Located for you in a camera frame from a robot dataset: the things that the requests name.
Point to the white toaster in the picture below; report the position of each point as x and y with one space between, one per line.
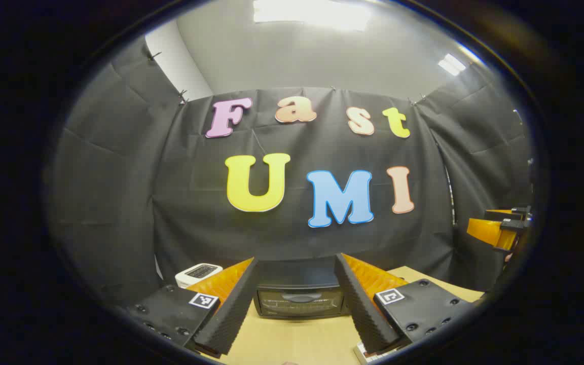
198 274

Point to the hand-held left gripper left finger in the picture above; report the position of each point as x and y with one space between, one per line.
231 309

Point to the small ceiling light panel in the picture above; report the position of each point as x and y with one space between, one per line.
451 64

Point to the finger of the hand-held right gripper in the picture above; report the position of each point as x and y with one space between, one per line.
507 213
489 232

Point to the black backdrop cloth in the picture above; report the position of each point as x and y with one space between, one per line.
292 238

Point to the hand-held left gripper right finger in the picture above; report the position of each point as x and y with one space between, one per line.
360 309

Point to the black electric oven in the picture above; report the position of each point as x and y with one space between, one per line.
297 291

